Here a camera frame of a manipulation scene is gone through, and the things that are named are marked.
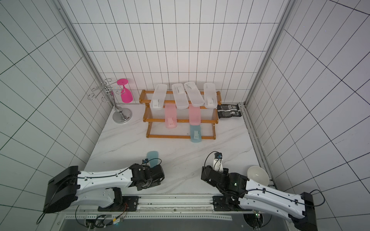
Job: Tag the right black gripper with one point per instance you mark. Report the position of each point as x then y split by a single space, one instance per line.
207 173

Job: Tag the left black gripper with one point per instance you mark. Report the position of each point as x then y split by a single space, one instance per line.
153 184

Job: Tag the teal pencil case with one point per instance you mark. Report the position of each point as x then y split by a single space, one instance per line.
195 133
153 157

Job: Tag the pink pencil case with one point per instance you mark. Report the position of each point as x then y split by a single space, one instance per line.
170 116
194 115

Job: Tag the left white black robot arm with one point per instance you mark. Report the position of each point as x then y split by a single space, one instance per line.
73 187

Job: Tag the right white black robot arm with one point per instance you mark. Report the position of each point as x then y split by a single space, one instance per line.
240 193

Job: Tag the orange wooden three-tier shelf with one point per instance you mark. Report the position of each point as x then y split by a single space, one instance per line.
156 120

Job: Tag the white egg-shaped object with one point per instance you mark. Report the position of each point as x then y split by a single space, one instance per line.
259 175

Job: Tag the silver metal glass rack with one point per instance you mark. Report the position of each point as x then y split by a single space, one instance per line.
110 91

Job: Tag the black patterned pouch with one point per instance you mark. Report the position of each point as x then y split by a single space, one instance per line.
228 111

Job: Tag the pink plastic wine glass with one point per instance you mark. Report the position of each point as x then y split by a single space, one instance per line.
126 95

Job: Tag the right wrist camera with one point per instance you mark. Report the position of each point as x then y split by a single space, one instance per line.
218 167

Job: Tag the aluminium mounting rail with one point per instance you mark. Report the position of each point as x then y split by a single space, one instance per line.
188 204

